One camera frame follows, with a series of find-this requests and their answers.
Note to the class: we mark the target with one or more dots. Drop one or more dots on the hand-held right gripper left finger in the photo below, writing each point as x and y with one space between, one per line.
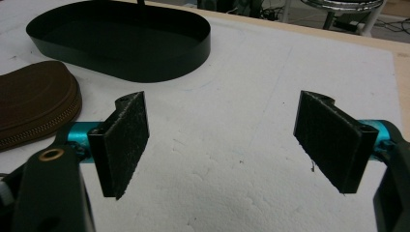
124 141

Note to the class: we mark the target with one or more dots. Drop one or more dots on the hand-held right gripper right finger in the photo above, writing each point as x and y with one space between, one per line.
328 141

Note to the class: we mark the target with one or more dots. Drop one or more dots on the black oval tray with post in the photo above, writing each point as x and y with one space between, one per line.
122 48

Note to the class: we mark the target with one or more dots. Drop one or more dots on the brown zip pouch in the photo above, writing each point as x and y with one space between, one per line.
35 100

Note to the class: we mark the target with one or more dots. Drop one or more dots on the chrome stool with black seat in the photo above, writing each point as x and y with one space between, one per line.
345 5

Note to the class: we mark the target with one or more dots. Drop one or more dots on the white stand pole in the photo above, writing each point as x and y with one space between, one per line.
289 9

